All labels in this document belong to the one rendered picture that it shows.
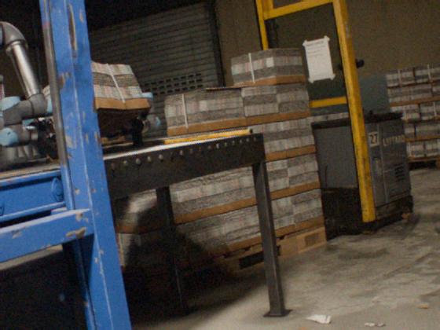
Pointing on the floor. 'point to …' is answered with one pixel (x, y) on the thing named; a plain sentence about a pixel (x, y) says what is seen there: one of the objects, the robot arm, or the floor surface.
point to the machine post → (83, 162)
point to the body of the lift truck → (390, 137)
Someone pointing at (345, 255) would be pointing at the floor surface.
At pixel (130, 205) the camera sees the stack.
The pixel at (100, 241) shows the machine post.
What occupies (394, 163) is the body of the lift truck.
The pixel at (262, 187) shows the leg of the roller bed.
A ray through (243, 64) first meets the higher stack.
